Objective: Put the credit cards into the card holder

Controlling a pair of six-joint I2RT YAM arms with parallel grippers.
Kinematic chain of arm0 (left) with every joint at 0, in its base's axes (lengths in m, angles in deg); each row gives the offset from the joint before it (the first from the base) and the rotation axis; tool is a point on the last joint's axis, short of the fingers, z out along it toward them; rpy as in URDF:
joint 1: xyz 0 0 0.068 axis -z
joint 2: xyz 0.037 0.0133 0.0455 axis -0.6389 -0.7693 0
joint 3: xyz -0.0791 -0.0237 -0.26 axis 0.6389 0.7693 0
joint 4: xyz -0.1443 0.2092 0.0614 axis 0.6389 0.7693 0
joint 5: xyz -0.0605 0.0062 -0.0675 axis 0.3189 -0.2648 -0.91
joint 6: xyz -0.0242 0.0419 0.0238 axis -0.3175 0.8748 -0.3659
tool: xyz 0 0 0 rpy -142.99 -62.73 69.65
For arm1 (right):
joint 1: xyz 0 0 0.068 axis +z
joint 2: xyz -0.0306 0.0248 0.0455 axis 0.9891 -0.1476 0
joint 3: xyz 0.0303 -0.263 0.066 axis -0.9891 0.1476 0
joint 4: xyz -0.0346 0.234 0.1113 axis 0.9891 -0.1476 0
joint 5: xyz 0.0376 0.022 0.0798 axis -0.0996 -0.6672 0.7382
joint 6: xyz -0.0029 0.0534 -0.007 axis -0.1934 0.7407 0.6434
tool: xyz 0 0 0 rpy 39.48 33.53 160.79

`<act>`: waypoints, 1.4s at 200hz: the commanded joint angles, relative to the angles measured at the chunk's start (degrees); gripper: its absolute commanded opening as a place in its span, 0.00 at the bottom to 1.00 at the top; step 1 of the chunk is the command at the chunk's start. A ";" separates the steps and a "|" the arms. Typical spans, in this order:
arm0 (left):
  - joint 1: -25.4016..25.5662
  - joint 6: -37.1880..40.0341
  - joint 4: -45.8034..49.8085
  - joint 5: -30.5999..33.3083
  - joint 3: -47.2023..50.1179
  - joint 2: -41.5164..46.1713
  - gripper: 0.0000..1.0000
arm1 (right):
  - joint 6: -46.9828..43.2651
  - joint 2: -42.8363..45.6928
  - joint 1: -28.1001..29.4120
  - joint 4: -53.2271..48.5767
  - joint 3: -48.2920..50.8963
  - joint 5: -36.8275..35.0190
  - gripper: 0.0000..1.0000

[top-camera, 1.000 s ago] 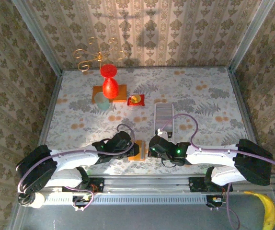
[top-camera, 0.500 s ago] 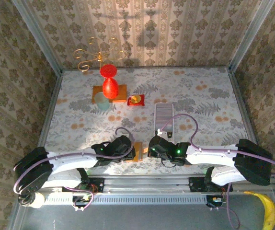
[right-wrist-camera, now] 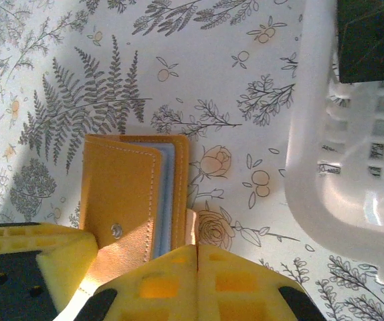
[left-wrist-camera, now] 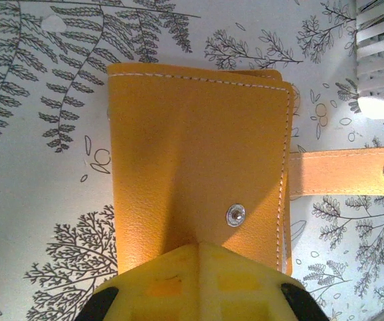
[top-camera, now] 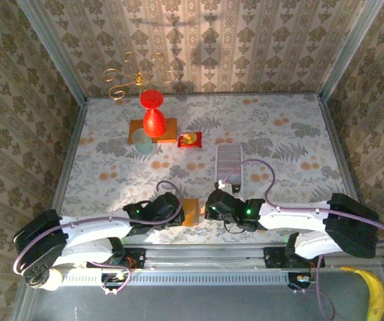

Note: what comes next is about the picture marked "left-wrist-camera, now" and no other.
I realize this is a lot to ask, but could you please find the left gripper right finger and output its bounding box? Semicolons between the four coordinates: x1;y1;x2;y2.
198;242;330;321

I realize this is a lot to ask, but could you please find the clear plastic card rack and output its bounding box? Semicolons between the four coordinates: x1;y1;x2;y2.
354;0;384;120

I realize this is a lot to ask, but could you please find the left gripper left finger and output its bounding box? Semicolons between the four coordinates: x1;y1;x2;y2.
74;243;201;321

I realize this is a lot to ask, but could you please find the orange leather card holder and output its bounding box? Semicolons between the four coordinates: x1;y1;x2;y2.
106;62;384;277

